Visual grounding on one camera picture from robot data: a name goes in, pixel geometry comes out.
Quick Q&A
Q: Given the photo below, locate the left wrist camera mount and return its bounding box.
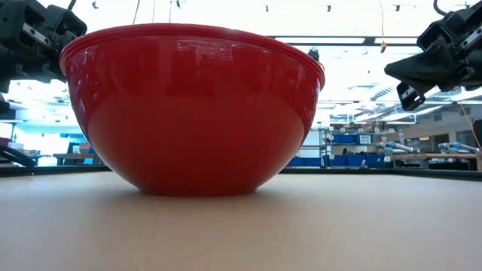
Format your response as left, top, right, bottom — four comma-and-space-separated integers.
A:
44, 4, 88, 43

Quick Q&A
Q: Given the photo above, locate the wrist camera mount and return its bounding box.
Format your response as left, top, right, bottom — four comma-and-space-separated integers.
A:
416, 18, 455, 52
44, 4, 88, 43

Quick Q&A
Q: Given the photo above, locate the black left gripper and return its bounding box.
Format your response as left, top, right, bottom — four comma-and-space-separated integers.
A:
0, 0, 68, 93

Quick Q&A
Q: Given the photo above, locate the large red bowl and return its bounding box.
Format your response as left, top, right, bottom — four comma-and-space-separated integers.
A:
59, 23, 326, 197

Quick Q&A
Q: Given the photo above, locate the wooden workbench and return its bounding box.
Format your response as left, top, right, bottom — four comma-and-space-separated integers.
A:
389, 151, 482, 172

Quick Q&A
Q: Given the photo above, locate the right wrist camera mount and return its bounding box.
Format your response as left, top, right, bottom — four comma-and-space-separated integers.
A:
416, 18, 455, 52

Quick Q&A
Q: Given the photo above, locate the black aluminium table frame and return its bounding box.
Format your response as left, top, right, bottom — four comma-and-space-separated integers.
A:
0, 164, 482, 182

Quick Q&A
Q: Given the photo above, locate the shelf with blue bins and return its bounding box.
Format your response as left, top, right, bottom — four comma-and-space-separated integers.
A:
288, 127, 385, 169

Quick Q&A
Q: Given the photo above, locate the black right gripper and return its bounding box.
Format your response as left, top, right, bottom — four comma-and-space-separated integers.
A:
384, 0, 482, 112

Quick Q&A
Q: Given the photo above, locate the yellow hanging cable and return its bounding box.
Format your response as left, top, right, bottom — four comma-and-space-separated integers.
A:
379, 0, 388, 54

